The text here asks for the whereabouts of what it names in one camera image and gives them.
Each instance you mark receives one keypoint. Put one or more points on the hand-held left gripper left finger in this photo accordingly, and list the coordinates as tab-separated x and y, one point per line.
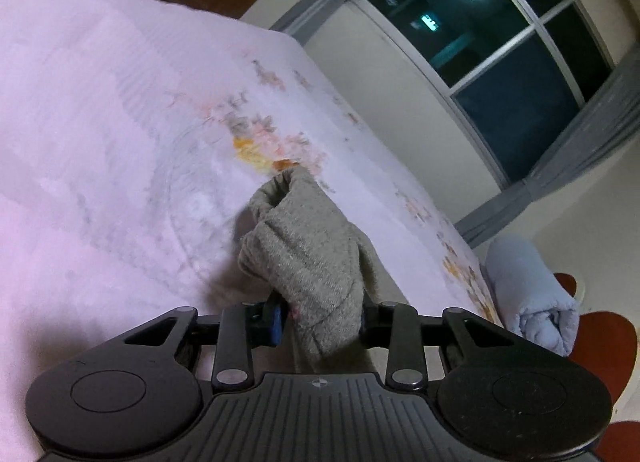
234	342

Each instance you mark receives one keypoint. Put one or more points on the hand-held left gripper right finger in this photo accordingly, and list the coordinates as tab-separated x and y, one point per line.
404	342

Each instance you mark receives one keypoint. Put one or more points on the grey pants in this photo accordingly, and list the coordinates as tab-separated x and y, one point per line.
310	257

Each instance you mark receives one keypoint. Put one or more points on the rolled light blue duvet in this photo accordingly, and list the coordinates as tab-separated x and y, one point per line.
530	292

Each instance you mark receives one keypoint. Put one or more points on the red-brown wooden headboard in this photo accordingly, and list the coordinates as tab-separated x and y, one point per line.
610	352

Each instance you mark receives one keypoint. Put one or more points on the pink floral bed sheet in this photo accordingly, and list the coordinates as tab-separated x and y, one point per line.
100	142

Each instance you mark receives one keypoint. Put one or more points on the sliding glass window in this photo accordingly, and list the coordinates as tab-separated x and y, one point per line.
500	67

